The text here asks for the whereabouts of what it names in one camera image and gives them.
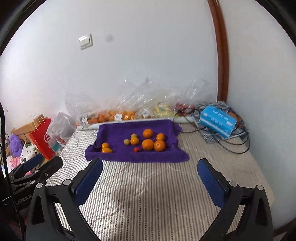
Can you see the purple plush item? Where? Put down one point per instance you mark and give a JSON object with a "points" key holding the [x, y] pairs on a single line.
{"points": [[16, 146]]}

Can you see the white plastic bag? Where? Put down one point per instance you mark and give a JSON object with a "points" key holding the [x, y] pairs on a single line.
{"points": [[59, 131]]}

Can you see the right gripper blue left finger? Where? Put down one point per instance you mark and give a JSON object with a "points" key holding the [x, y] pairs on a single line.
{"points": [[85, 180]]}

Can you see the pink clothing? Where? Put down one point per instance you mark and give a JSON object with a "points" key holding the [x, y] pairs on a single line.
{"points": [[12, 162]]}

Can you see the red paper shopping bag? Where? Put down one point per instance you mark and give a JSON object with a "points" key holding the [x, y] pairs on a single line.
{"points": [[40, 126]]}

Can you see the white patterned cloth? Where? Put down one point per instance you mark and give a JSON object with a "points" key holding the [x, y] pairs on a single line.
{"points": [[28, 152]]}

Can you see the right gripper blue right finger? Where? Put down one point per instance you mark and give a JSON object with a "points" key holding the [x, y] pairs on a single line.
{"points": [[218, 188]]}

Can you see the white wall switch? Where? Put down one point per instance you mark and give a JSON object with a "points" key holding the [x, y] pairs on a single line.
{"points": [[85, 41]]}

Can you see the blue tissue pack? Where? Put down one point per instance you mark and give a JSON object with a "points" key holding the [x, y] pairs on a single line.
{"points": [[218, 120]]}

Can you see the large orange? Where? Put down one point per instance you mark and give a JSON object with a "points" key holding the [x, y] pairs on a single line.
{"points": [[159, 145]]}

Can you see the brown wooden door frame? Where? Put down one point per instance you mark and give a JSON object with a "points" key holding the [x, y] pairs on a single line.
{"points": [[222, 49]]}

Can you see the clear bag of yellow fruit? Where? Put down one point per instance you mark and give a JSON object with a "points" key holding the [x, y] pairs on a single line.
{"points": [[153, 99]]}

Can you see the oval orange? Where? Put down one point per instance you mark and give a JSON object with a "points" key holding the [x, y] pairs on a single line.
{"points": [[106, 150]]}

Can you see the small red tomato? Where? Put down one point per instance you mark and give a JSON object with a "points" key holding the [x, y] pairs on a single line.
{"points": [[136, 150]]}

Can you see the purple towel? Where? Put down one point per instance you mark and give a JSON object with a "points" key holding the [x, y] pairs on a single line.
{"points": [[154, 141]]}

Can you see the striped quilted mattress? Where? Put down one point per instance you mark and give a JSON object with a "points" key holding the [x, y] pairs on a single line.
{"points": [[166, 200]]}

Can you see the clear bag of oranges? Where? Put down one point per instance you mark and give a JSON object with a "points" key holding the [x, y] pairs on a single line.
{"points": [[87, 110]]}

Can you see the wooden bedside table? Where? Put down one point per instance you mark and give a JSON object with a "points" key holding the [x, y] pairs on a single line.
{"points": [[24, 131]]}

